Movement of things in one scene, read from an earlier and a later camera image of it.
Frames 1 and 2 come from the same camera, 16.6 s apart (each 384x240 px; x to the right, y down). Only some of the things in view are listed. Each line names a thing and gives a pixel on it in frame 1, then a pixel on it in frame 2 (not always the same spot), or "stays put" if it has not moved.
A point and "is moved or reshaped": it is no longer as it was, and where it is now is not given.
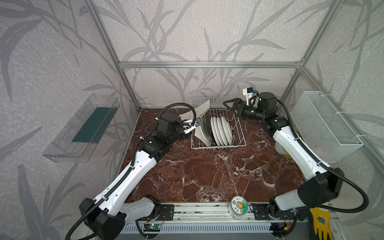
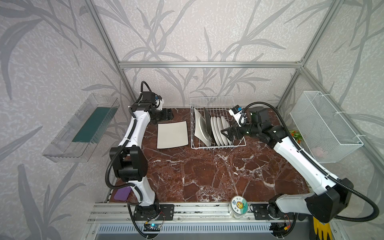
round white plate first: [214, 131] stays put
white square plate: [198, 111] is moved or reshaped
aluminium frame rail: [210, 64] stays put
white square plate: [202, 132] stays put
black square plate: [208, 121] stays put
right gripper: [237, 105] → [237, 131]
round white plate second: [218, 132] stays put
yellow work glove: [321, 221] stays put
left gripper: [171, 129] → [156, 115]
